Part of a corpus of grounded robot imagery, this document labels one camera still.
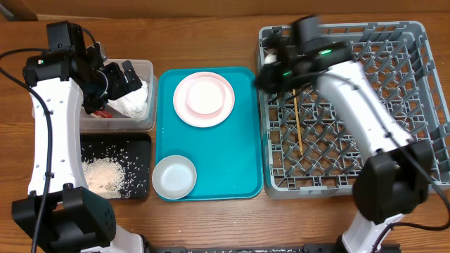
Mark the pink small bowl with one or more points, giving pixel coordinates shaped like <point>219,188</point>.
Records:
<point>205,95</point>

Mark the clear plastic bin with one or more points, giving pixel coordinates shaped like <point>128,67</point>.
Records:
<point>123,123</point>

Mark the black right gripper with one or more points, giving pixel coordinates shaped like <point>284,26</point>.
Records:
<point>265,74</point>

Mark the grey dishwasher rack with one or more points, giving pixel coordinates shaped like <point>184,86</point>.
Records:
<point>398,62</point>

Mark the pink plate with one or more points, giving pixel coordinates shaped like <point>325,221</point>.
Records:
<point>197,120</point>

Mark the pile of rice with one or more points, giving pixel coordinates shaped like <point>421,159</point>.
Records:
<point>112,172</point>

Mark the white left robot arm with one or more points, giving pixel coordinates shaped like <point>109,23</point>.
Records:
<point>60,213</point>

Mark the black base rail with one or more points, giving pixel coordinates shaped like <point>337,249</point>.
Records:
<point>246,250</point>

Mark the red wrapper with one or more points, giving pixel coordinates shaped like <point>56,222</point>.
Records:
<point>101,114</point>

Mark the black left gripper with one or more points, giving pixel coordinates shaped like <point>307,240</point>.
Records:
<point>121,86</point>

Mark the black tray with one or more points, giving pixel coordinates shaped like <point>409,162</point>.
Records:
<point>139,144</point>

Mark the teal plastic tray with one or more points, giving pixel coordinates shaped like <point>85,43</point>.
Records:
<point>228,156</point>

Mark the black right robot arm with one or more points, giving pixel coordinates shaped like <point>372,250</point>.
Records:
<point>353,109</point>

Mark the grey small bowl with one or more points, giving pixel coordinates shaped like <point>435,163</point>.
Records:
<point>174,177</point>

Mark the white paper cup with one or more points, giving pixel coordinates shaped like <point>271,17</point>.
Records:
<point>270,58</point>

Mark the white napkin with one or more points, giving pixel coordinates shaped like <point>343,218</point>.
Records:
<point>133,104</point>

